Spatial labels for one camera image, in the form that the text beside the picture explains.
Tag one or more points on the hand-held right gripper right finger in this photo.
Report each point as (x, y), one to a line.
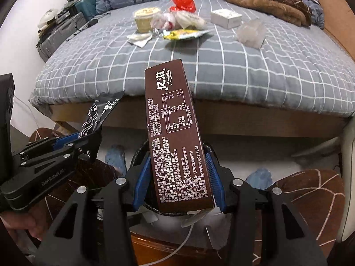
(215, 177)

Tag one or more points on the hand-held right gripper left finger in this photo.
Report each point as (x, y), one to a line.
(141, 183)

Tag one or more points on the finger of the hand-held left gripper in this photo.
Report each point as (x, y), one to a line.
(66, 140)
(90, 144)

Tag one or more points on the black-lined trash bin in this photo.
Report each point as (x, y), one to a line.
(136, 158)

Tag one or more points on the black patterned sachet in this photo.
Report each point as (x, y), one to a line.
(97, 113)

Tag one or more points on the brown cardboard snack box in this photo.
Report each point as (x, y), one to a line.
(172, 133)

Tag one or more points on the yellow lidded food cup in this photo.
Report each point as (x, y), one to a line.
(145, 22)

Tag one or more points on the white cardboard box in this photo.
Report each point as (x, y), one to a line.
(224, 18)

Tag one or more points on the red plastic bag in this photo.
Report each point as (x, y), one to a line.
(181, 1)

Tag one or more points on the person's left hand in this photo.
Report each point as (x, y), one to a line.
(19, 221)

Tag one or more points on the reddish wooden stool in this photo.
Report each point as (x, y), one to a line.
(172, 250)

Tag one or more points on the person's right leg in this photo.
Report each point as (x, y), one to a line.
(310, 199)

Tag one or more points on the grey suitcase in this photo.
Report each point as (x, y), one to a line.
(55, 38)

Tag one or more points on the grey checkered bed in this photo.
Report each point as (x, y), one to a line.
(222, 69)

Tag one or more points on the white tissue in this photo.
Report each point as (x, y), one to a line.
(138, 37)

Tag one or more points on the small silver foil wrapper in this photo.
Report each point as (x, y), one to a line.
(157, 32)

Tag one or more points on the teal hard case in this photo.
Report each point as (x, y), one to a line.
(88, 5)

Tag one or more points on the yellow snack packet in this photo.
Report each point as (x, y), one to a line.
(180, 35)

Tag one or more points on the clear plastic bag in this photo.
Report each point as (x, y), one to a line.
(166, 20)

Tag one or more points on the white bun packet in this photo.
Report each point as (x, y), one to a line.
(190, 19)

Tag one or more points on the wooden headboard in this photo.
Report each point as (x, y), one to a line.
(341, 19)

